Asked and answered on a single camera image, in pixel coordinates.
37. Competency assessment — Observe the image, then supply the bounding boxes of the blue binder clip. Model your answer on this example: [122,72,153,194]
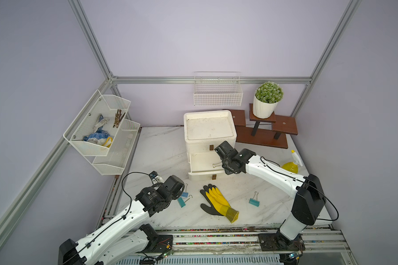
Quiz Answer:
[181,183,189,198]
[212,162,222,168]

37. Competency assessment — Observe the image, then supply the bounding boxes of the teal binder clip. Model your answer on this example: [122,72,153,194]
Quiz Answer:
[249,192,260,207]
[177,195,193,208]

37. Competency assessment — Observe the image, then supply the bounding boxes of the white plastic drawer cabinet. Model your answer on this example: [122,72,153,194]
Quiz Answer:
[184,110,237,181]

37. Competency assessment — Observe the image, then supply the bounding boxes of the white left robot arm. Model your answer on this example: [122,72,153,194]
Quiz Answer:
[57,175,185,265]

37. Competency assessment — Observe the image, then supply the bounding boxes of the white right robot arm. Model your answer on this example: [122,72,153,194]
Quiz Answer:
[214,141,326,243]

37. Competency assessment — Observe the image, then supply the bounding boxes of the yellow black work glove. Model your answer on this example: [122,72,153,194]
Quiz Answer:
[200,184,239,223]

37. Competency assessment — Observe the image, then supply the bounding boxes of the brown wooden step shelf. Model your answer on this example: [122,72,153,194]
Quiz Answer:
[230,104,298,149]

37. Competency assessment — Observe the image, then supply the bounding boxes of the white mesh lower bin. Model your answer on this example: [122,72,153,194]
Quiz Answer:
[92,119,140,176]

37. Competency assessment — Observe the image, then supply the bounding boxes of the white mesh bin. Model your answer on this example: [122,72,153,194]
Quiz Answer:
[63,91,130,157]
[92,119,140,176]

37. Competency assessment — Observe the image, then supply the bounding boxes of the yellow spray bottle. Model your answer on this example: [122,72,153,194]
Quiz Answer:
[282,150,304,174]

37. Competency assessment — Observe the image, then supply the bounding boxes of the green plant in white pot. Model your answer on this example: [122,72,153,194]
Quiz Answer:
[253,82,284,119]

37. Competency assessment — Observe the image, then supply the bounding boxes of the blue white cloth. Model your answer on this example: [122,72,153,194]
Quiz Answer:
[82,114,113,148]

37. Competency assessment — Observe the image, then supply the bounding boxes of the brown wooden clothespins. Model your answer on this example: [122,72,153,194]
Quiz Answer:
[113,109,126,128]

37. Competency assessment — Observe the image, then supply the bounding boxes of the white mesh upper bin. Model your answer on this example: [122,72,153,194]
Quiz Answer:
[63,91,130,157]

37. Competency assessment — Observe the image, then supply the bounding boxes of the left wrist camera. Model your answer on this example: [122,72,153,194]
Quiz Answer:
[149,171,164,184]

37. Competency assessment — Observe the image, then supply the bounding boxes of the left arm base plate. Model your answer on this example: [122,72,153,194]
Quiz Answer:
[140,235,174,254]

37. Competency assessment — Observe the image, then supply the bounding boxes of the white wire wall basket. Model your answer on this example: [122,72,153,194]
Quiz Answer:
[193,71,243,107]

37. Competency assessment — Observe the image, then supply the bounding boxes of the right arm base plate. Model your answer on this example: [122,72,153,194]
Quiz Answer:
[258,231,305,251]

